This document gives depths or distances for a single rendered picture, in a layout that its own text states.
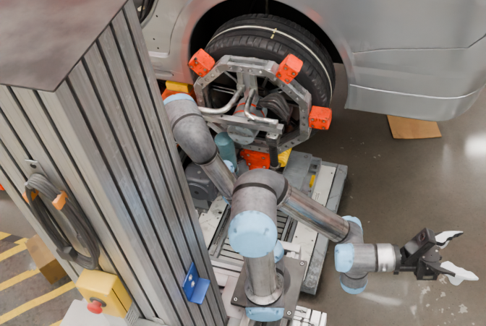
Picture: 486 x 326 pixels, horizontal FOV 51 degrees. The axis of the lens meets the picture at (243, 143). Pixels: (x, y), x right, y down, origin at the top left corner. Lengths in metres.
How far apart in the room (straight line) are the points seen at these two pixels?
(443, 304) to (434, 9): 1.45
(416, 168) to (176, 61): 1.59
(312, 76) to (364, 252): 1.01
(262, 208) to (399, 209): 1.88
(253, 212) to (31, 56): 0.64
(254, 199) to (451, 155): 2.26
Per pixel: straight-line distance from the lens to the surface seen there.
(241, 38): 2.22
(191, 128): 1.62
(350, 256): 1.40
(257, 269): 1.40
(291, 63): 2.10
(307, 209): 1.42
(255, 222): 1.21
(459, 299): 2.83
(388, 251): 1.42
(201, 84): 2.33
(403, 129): 3.44
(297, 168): 2.90
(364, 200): 3.06
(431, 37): 2.17
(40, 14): 0.93
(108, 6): 0.89
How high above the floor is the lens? 2.47
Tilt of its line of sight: 47 degrees down
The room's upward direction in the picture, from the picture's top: 9 degrees counter-clockwise
